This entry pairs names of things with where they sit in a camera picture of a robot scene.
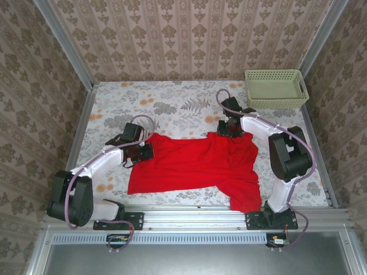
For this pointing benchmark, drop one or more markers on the red t-shirt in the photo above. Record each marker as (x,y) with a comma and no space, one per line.
(186,169)

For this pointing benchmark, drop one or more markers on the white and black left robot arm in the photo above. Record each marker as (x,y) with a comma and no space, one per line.
(100,163)

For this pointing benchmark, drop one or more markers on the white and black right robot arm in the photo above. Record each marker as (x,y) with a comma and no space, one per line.
(286,154)

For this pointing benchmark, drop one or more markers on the floral table cover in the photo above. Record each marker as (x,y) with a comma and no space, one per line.
(177,114)

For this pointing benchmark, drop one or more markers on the pale green plastic basket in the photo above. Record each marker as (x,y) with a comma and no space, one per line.
(275,90)

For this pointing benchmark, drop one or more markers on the small electronics board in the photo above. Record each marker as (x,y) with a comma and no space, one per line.
(117,239)
(277,240)

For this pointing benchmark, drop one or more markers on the grey metal sheet panel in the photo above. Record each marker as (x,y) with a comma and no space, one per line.
(200,260)

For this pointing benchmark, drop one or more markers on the aluminium table side rail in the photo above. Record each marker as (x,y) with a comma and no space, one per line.
(81,129)
(321,149)

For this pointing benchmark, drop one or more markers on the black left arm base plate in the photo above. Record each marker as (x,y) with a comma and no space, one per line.
(134,220)

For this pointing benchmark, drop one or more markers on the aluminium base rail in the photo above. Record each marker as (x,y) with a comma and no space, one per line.
(195,219)

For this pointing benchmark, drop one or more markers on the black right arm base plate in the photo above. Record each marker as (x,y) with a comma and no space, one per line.
(255,222)

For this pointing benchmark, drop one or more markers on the aluminium frame post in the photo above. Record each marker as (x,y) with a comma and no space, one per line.
(321,37)
(63,43)

